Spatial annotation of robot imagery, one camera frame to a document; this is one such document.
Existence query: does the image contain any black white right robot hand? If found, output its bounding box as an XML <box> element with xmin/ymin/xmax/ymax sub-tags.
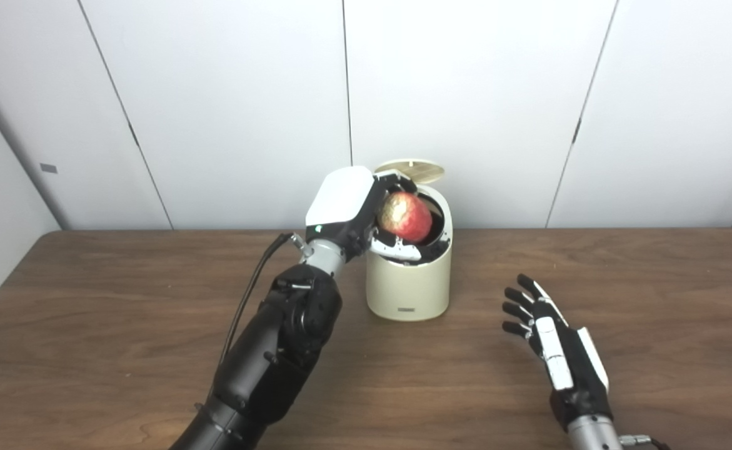
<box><xmin>502</xmin><ymin>274</ymin><xmax>613</xmax><ymax>432</ymax></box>

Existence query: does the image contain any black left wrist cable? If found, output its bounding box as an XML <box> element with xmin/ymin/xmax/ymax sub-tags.
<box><xmin>219</xmin><ymin>232</ymin><xmax>299</xmax><ymax>369</ymax></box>

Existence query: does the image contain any cream-colored bin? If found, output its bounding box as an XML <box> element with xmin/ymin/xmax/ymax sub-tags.
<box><xmin>366</xmin><ymin>184</ymin><xmax>453</xmax><ymax>322</ymax></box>

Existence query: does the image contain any round cream bin lid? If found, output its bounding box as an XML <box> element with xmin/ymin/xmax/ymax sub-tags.
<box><xmin>374</xmin><ymin>159</ymin><xmax>446</xmax><ymax>186</ymax></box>

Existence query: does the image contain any red apple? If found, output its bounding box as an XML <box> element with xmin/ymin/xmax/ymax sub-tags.
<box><xmin>378</xmin><ymin>192</ymin><xmax>433</xmax><ymax>244</ymax></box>

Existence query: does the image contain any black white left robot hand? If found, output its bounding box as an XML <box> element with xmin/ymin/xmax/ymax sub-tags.
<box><xmin>305</xmin><ymin>166</ymin><xmax>423</xmax><ymax>263</ymax></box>

